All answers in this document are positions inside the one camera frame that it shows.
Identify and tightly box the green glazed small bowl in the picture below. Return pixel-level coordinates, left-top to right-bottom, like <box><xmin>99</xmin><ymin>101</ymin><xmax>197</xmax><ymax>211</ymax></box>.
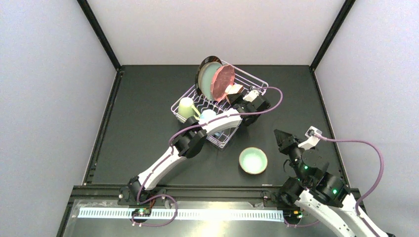
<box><xmin>239</xmin><ymin>147</ymin><xmax>268</xmax><ymax>175</ymax></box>

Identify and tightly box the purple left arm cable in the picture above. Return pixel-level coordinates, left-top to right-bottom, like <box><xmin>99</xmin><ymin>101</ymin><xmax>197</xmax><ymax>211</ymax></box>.
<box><xmin>132</xmin><ymin>86</ymin><xmax>284</xmax><ymax>228</ymax></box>

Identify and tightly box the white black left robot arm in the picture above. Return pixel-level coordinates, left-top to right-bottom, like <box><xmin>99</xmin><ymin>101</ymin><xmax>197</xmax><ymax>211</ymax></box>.
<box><xmin>127</xmin><ymin>94</ymin><xmax>271</xmax><ymax>204</ymax></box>

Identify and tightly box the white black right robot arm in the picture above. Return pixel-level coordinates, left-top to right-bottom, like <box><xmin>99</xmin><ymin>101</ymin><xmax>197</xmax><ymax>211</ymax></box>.
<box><xmin>274</xmin><ymin>126</ymin><xmax>392</xmax><ymax>237</ymax></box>

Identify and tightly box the black frame post left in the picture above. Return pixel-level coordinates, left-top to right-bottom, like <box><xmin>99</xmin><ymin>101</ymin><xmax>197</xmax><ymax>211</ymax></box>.
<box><xmin>77</xmin><ymin>0</ymin><xmax>121</xmax><ymax>72</ymax></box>

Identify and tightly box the black striped rim dinner plate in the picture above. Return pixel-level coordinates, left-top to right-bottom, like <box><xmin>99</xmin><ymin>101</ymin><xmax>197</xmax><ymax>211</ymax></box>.
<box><xmin>194</xmin><ymin>55</ymin><xmax>223</xmax><ymax>101</ymax></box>

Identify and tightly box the white led light strip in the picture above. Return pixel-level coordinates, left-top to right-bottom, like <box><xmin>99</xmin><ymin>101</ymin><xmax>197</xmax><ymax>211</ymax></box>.
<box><xmin>76</xmin><ymin>207</ymin><xmax>284</xmax><ymax>222</ymax></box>

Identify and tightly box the black frame post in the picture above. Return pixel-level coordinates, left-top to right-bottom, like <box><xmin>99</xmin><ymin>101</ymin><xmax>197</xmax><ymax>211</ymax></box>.
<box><xmin>77</xmin><ymin>0</ymin><xmax>121</xmax><ymax>72</ymax></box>
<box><xmin>310</xmin><ymin>0</ymin><xmax>356</xmax><ymax>72</ymax></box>

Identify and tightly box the white wire dish rack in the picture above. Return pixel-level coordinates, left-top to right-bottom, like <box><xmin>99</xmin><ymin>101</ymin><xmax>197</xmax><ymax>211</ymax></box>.
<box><xmin>170</xmin><ymin>66</ymin><xmax>268</xmax><ymax>149</ymax></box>

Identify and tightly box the light blue mug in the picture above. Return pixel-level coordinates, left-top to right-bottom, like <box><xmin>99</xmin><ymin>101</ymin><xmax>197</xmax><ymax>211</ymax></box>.
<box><xmin>199</xmin><ymin>109</ymin><xmax>222</xmax><ymax>138</ymax></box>

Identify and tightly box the orange floral small bowl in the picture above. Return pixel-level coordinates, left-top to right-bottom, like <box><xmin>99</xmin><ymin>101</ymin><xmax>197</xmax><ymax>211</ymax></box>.
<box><xmin>225</xmin><ymin>84</ymin><xmax>244</xmax><ymax>95</ymax></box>

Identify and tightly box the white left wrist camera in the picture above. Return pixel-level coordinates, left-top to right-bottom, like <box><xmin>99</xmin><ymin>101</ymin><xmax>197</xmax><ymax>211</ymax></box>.
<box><xmin>243</xmin><ymin>87</ymin><xmax>260</xmax><ymax>102</ymax></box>

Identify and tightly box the green flower plate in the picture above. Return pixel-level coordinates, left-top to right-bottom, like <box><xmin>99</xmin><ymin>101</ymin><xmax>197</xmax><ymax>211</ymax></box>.
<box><xmin>198</xmin><ymin>62</ymin><xmax>222</xmax><ymax>101</ymax></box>

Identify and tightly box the pink dotted plate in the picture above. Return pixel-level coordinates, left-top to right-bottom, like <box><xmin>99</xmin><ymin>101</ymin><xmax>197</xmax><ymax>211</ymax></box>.
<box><xmin>210</xmin><ymin>65</ymin><xmax>235</xmax><ymax>102</ymax></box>

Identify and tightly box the black frame post right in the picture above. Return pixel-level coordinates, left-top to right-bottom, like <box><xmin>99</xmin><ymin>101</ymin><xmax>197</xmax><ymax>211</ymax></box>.
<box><xmin>310</xmin><ymin>0</ymin><xmax>356</xmax><ymax>72</ymax></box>

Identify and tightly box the cream mug green handle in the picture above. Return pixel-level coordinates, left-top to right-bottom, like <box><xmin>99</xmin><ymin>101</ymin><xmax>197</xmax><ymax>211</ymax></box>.
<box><xmin>178</xmin><ymin>97</ymin><xmax>201</xmax><ymax>123</ymax></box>

